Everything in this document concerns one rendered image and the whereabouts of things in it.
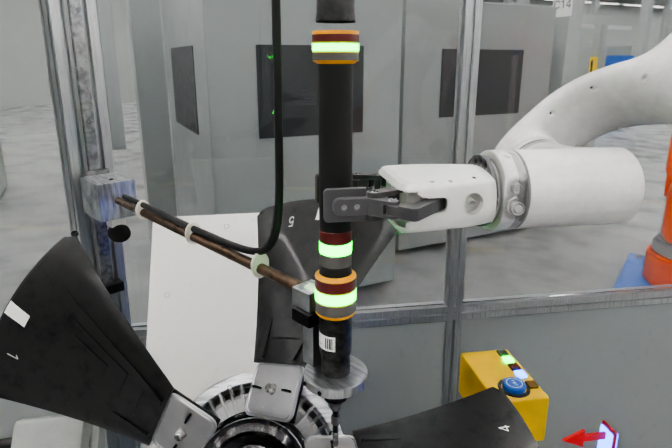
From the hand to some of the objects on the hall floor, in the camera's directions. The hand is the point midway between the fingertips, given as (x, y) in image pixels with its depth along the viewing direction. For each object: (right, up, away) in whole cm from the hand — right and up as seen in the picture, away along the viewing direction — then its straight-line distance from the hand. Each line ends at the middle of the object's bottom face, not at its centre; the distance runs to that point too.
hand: (336, 195), depth 51 cm
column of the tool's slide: (-50, -132, +88) cm, 167 cm away
